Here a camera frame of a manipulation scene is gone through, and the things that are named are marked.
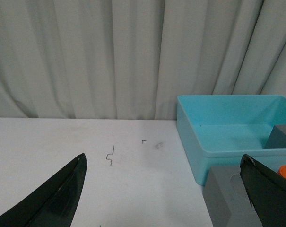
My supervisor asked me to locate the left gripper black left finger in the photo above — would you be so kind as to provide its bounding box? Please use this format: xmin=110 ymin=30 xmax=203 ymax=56
xmin=0 ymin=153 xmax=87 ymax=227

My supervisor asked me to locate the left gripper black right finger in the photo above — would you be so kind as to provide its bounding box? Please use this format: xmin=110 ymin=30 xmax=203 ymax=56
xmin=240 ymin=154 xmax=286 ymax=227

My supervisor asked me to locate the gray block with round hole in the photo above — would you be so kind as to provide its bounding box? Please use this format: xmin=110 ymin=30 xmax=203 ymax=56
xmin=203 ymin=166 xmax=262 ymax=227

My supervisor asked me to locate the gray rectangular block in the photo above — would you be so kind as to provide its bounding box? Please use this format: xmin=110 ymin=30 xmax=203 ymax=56
xmin=264 ymin=124 xmax=286 ymax=149

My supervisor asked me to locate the light blue plastic box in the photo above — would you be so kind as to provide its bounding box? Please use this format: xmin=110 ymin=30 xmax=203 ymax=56
xmin=177 ymin=95 xmax=286 ymax=185

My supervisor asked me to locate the white pleated curtain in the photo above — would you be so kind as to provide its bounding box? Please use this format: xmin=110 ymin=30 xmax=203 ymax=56
xmin=0 ymin=0 xmax=286 ymax=120

